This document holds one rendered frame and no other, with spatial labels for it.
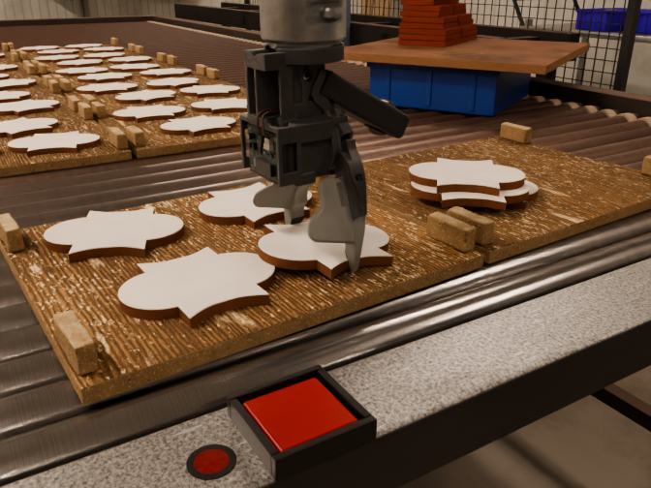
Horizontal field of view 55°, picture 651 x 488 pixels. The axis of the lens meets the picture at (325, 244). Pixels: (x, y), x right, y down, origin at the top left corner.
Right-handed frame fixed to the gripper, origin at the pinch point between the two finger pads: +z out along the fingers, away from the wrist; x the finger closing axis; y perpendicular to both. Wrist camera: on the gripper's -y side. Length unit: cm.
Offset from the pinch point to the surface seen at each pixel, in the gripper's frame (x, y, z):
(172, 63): -149, -43, 3
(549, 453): -27, -92, 97
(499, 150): -18, -47, 2
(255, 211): -12.7, 1.3, 0.1
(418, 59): -55, -62, -7
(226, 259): -2.4, 10.1, -0.2
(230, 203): -16.8, 2.5, 0.2
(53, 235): -18.2, 22.6, -0.2
